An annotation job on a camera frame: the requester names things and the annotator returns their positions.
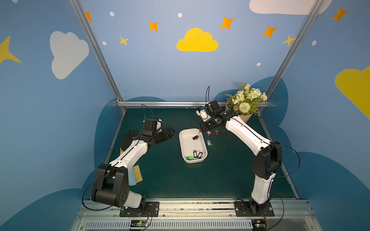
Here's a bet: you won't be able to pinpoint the aluminium frame post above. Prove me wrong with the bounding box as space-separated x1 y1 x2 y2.
265 0 325 107
69 0 127 113

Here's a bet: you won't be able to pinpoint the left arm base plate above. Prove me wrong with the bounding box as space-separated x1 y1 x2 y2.
119 201 160 217

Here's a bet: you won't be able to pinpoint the front aluminium rail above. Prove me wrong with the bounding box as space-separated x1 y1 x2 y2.
72 198 322 231

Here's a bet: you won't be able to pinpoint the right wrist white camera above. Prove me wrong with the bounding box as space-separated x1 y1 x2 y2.
196 106 209 122

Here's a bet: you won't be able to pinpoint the left aluminium frame post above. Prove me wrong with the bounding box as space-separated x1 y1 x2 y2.
69 0 127 113

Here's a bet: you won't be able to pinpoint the black glove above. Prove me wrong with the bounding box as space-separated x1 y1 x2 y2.
120 130 139 152

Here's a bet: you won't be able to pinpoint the white green artificial flowers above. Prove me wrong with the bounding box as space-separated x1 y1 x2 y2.
225 83 273 115

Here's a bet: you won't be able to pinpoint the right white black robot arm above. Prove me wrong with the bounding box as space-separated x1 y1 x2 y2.
196 101 284 216

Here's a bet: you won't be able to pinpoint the right green circuit board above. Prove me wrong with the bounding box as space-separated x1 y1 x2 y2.
251 219 267 231

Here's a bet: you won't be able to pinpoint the left green circuit board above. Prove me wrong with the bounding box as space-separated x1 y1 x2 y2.
130 220 147 228

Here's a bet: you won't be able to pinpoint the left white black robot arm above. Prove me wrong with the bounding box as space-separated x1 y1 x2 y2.
90 118 175 212

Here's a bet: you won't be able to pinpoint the green circuit board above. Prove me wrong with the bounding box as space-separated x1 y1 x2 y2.
251 219 267 231
130 220 147 228

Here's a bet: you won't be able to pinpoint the rear aluminium frame bar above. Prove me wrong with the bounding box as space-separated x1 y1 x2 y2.
117 100 269 108

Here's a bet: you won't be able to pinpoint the white oval storage box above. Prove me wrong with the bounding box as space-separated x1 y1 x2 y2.
179 129 208 164

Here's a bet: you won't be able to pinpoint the wrist white camera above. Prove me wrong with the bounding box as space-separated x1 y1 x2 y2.
153 118 162 131
196 106 209 122

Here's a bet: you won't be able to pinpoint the right aluminium frame post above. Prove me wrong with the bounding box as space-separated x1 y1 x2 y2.
265 0 325 107

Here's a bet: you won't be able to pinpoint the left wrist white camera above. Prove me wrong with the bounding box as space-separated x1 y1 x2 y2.
153 118 162 131

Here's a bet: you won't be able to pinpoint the pink ribbed flower pot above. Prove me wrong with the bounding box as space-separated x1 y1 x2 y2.
225 100 252 123

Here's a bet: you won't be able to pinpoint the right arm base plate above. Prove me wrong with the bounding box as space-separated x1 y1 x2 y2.
234 200 275 217

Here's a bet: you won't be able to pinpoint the blue brush with bristles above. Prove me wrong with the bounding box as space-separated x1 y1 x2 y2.
128 165 143 186

